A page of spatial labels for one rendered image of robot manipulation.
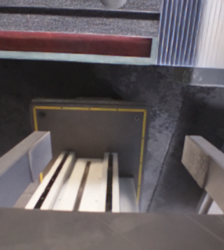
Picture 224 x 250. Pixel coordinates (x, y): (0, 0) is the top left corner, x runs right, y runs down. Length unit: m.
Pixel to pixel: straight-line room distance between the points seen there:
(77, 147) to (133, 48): 0.75
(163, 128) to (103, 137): 0.55
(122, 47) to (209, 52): 0.23
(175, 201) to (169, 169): 0.34
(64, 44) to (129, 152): 0.76
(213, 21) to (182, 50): 0.10
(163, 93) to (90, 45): 0.94
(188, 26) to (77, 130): 0.79
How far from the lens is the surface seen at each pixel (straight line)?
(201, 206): 1.66
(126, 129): 1.06
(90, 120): 1.05
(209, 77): 0.69
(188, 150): 0.17
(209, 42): 0.55
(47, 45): 0.55
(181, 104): 1.43
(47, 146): 0.16
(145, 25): 0.51
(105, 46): 0.52
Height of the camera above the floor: 1.32
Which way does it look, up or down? 73 degrees down
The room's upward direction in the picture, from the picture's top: 177 degrees counter-clockwise
